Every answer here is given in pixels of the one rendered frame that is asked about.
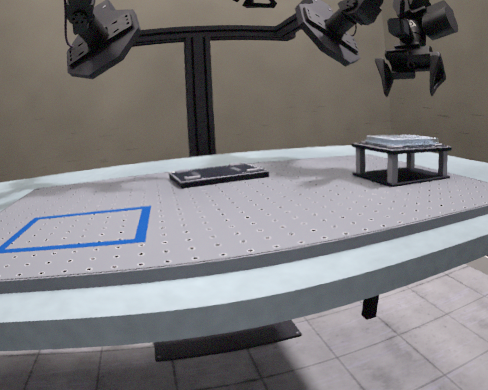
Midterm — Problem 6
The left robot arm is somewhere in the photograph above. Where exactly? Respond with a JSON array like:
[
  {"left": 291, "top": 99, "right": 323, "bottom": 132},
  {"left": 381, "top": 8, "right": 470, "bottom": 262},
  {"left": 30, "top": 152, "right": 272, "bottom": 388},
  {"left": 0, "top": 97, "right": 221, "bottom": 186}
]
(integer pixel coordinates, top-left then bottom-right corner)
[{"left": 303, "top": 0, "right": 458, "bottom": 53}]

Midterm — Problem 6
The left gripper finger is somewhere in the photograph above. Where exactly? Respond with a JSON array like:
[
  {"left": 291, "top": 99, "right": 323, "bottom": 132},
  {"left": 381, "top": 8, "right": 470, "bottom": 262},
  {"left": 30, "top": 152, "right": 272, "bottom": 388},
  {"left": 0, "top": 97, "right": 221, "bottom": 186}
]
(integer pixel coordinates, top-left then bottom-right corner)
[
  {"left": 430, "top": 54, "right": 446, "bottom": 96},
  {"left": 375, "top": 58, "right": 394, "bottom": 97}
]

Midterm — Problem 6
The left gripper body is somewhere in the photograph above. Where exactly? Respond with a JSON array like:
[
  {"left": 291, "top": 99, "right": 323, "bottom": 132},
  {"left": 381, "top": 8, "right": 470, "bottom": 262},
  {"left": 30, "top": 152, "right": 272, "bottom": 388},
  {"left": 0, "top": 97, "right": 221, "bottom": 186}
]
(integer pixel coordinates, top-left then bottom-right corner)
[{"left": 385, "top": 17, "right": 441, "bottom": 80}]

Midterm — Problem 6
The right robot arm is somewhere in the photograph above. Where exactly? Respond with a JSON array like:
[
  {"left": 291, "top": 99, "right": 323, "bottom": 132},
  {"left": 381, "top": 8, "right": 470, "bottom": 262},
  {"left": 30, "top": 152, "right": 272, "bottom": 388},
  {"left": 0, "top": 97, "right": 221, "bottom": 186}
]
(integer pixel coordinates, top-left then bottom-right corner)
[{"left": 66, "top": 0, "right": 134, "bottom": 67}]

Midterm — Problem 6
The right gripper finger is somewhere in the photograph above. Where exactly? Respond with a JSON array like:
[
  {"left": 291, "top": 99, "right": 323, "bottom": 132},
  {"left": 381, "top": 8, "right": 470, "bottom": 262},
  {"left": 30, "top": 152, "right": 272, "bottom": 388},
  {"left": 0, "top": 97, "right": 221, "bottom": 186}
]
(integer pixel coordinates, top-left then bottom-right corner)
[{"left": 243, "top": 0, "right": 277, "bottom": 8}]

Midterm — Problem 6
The blue rectangular tape outline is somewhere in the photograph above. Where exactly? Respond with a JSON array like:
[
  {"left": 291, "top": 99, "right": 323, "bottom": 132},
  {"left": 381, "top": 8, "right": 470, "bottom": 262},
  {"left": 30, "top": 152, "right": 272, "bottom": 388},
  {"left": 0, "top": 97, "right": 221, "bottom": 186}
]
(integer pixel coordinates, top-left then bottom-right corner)
[{"left": 0, "top": 206, "right": 151, "bottom": 253}]

